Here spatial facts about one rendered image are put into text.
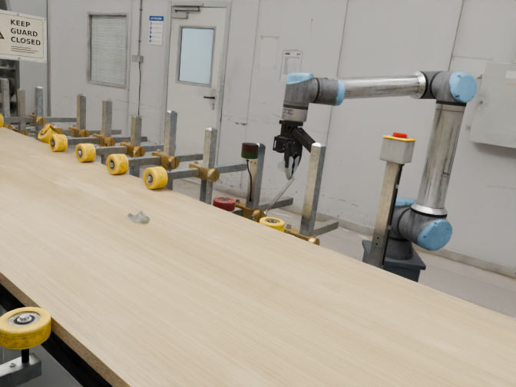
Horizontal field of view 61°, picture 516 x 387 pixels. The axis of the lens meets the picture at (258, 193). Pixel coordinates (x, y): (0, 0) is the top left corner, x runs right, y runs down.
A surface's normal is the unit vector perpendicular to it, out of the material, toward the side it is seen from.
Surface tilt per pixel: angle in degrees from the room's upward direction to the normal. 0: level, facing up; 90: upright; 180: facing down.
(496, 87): 90
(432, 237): 95
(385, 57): 90
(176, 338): 0
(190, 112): 90
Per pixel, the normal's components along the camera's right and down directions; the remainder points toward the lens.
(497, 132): -0.57, 0.14
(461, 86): 0.35, 0.15
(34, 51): 0.76, 0.25
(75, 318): 0.11, -0.96
